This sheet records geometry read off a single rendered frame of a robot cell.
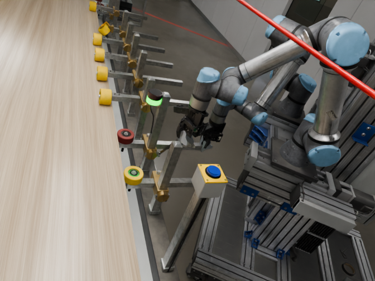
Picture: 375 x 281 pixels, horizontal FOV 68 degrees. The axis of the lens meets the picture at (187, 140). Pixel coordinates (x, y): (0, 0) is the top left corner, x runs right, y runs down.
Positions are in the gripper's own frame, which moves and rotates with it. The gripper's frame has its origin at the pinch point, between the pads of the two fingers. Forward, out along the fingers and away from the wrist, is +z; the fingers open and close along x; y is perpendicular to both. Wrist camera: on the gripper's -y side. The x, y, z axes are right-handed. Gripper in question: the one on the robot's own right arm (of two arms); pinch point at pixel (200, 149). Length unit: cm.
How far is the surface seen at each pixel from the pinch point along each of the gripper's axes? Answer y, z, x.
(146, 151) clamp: -32.0, -3.6, -6.3
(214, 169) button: -29, -41, -55
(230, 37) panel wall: 254, 68, 444
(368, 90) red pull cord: -36, -82, -82
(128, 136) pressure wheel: -41.0, -8.7, -2.3
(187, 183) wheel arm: -17.0, -3.2, -26.4
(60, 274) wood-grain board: -67, -9, -62
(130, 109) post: -30, 7, 44
